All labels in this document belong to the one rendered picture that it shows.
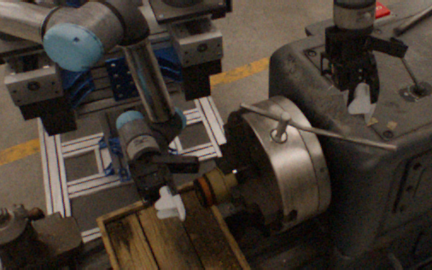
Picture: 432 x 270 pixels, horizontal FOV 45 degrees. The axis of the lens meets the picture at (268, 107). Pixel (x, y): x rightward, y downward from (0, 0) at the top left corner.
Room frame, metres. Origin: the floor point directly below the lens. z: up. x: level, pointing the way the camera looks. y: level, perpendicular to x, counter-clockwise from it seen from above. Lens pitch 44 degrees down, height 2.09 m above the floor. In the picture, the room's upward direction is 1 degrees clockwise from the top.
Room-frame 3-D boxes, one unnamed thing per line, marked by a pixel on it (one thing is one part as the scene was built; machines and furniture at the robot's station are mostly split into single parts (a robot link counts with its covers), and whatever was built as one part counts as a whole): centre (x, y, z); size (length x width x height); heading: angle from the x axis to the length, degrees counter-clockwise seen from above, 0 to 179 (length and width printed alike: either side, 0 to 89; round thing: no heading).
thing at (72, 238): (0.62, 0.53, 0.99); 0.20 x 0.10 x 0.05; 119
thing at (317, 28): (1.16, -0.15, 1.24); 0.09 x 0.08 x 0.03; 119
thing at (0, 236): (0.61, 0.55, 1.13); 0.08 x 0.08 x 0.03
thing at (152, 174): (0.79, 0.28, 1.08); 0.12 x 0.09 x 0.08; 29
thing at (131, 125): (0.93, 0.35, 1.07); 0.11 x 0.08 x 0.09; 29
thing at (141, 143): (0.86, 0.31, 1.08); 0.08 x 0.05 x 0.08; 119
